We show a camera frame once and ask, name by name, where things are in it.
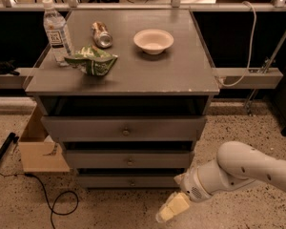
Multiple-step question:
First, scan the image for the black floor cable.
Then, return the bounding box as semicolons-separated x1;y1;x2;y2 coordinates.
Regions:
0;169;80;229

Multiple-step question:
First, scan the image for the white paper bowl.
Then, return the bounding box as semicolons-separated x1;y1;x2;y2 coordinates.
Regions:
133;30;174;55

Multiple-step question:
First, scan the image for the black bar on floor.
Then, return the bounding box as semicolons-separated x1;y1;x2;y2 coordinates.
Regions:
0;133;18;160

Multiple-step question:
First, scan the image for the grey bottom drawer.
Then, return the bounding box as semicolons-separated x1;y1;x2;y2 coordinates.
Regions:
77;176;177;188

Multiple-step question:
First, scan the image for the white hanging cable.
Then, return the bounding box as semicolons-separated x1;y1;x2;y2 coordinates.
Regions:
218;0;258;88

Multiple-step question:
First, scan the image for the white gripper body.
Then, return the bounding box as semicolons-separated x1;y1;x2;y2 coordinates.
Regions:
174;168;213;202

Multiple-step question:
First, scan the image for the crushed metal can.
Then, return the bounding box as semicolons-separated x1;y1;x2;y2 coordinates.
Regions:
92;21;112;49

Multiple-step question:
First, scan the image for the grey drawer cabinet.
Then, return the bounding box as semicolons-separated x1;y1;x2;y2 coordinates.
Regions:
26;10;219;179

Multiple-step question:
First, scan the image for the grey middle drawer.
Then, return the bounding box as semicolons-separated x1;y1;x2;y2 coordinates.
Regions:
64;150;194;169

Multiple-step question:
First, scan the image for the black object on rail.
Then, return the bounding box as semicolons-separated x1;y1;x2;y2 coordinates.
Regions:
0;61;19;75

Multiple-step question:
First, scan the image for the clear plastic water bottle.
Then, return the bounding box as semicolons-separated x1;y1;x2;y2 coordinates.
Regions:
42;0;74;67

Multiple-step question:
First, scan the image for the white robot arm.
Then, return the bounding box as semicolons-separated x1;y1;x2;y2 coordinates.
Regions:
155;141;286;223

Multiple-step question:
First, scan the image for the green chip bag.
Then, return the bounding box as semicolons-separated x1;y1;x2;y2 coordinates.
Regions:
65;45;118;76

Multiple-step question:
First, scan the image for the grey drawer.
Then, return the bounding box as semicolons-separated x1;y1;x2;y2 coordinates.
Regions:
64;150;194;169
77;176;177;188
41;116;206;142

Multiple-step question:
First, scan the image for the cardboard box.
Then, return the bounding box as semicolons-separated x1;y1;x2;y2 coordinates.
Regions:
18;107;70;173

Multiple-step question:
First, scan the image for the grey top drawer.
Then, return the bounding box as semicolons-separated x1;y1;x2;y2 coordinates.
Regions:
41;116;206;142

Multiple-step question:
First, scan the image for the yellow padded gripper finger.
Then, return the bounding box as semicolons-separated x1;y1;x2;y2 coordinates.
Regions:
155;192;191;223

